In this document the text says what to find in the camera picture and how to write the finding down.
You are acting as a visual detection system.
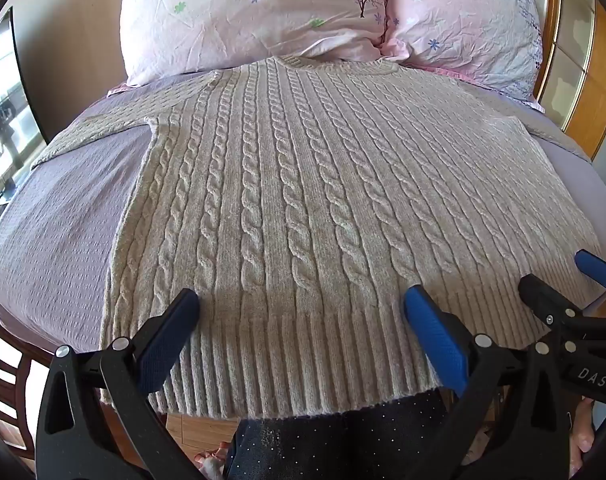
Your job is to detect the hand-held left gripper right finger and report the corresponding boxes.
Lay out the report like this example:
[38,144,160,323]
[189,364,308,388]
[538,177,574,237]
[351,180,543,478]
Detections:
[404,284,580,480]

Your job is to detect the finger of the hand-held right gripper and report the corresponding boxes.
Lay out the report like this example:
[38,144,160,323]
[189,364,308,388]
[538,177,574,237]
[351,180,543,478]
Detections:
[518,273,580,332]
[575,249,606,307]

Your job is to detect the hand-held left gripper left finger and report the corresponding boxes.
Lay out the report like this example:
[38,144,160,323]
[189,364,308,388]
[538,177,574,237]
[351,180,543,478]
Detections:
[35,288,204,480]

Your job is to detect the beige cable-knit sweater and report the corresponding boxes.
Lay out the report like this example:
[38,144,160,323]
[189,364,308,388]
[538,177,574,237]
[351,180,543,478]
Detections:
[30,55,606,419]

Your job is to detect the person's right hand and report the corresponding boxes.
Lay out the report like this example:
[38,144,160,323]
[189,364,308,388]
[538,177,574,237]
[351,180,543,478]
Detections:
[570,399,601,473]

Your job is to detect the person's foot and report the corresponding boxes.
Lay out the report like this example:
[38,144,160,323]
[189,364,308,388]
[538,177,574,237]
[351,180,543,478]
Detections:
[195,451,230,478]

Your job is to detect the person's dark speckled pants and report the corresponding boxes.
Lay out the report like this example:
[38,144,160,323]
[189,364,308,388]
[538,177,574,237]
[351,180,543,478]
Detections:
[223,389,466,480]

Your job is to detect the dark wooden chair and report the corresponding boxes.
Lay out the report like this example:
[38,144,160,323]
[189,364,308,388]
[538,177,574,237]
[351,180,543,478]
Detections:
[0,305,111,480]

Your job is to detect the wooden headboard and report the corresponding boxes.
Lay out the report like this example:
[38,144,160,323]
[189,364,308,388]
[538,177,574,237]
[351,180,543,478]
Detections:
[533,0,606,171]

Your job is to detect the pink flower-print pillow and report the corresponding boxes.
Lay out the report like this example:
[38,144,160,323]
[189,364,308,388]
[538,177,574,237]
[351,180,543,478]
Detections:
[383,0,544,113]

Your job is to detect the window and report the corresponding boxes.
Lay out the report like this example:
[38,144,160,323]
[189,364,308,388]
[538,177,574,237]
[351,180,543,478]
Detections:
[0,9,50,213]

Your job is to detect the pink tree-print pillow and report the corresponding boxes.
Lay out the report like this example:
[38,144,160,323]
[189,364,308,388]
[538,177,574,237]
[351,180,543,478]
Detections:
[114,0,391,87]

